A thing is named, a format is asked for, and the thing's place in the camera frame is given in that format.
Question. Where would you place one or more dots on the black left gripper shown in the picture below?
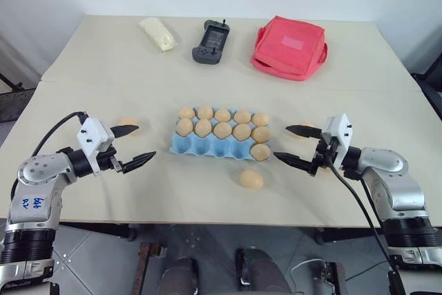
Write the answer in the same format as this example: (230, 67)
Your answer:
(106, 161)

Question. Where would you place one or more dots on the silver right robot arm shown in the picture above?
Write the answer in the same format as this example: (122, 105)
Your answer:
(397, 177)

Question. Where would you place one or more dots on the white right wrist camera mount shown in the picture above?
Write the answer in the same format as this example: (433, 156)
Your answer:
(340, 129)

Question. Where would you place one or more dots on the blue egg tray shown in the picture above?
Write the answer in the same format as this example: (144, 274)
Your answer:
(207, 146)

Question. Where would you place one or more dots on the black stand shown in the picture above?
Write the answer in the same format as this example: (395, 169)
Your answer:
(12, 82)

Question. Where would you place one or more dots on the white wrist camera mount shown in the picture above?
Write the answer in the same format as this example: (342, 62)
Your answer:
(93, 136)
(340, 129)

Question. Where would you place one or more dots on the brown egg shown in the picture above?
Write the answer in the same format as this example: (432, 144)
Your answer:
(222, 130)
(203, 128)
(260, 119)
(206, 112)
(260, 152)
(242, 116)
(185, 126)
(303, 136)
(186, 112)
(128, 121)
(261, 134)
(242, 132)
(222, 114)
(251, 179)

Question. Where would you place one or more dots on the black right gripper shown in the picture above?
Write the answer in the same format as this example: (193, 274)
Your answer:
(324, 157)

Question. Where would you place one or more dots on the black equipment frame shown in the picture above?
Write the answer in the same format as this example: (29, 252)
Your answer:
(430, 81)

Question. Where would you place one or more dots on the rusty metal bar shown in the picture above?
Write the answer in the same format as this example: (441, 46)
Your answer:
(146, 267)

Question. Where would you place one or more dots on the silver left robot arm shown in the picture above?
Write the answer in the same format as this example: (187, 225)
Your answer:
(38, 184)

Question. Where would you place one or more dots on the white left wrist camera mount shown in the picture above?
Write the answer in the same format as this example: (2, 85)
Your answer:
(93, 136)

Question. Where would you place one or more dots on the dark rounded shape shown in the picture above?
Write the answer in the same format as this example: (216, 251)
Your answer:
(180, 277)
(262, 272)

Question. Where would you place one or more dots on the red fabric bag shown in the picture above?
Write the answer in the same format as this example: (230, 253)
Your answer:
(288, 48)

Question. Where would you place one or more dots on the white plastic bag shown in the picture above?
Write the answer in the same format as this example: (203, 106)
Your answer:
(159, 34)

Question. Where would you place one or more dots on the grey handheld game controller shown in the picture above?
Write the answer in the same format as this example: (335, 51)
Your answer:
(211, 43)

